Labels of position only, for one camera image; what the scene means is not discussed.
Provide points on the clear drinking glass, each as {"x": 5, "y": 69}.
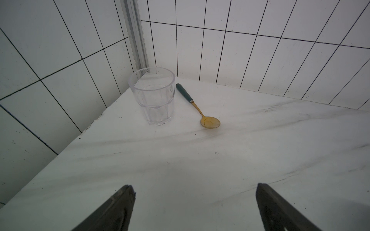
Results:
{"x": 154, "y": 90}

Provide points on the gold spoon green handle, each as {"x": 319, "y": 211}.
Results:
{"x": 208, "y": 122}

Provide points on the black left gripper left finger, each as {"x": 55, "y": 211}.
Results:
{"x": 113, "y": 215}

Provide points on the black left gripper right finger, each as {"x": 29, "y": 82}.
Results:
{"x": 277, "y": 214}

